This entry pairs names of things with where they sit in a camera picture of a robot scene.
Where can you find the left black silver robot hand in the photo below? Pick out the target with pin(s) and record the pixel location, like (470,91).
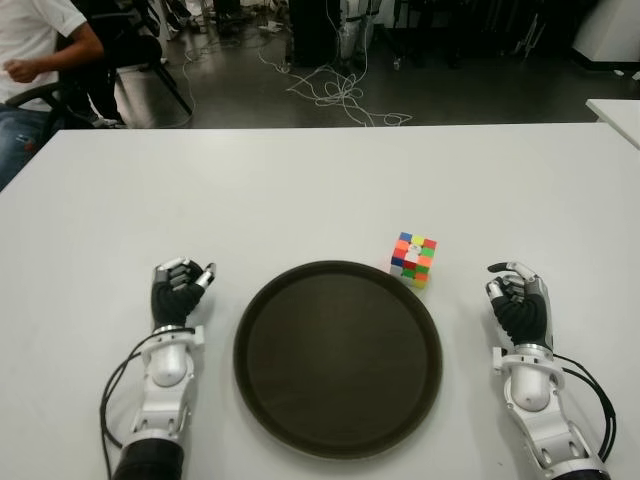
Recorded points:
(172,300)

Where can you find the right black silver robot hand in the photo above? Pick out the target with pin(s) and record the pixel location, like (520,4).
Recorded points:
(525,315)

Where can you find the multicoloured Rubik's cube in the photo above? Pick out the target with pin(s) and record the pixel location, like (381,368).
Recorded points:
(414,260)

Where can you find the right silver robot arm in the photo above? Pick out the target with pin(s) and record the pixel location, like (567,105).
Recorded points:
(530,390)

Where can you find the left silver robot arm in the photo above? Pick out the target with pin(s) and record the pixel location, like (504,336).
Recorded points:
(167,365)

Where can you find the dark brown round plate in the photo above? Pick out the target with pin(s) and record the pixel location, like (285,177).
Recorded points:
(337,355)

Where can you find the white side table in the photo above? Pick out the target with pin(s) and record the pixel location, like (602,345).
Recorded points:
(620,115)

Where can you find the person in black clothes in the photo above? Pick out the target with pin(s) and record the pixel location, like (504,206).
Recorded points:
(87,75)

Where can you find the black office chair armrest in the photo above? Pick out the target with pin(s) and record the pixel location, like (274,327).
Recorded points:
(35,95)

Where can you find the black chair with angled legs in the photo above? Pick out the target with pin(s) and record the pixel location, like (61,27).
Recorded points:
(145,50)

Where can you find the silver folded stand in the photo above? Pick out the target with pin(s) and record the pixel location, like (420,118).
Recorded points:
(529,35)

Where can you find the white power strip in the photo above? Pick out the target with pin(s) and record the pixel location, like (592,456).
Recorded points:
(274,26)

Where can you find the black wheeled cart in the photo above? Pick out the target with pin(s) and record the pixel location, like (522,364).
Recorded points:
(440,30)

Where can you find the white pillar base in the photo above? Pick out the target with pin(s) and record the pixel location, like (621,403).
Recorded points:
(610,25)

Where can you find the person in white shirt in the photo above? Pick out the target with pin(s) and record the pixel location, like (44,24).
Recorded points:
(30,30)

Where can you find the black cabinet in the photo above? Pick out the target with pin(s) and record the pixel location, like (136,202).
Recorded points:
(315,30)

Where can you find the silver humanoid robot legs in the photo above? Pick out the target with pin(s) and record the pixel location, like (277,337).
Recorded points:
(350,35)

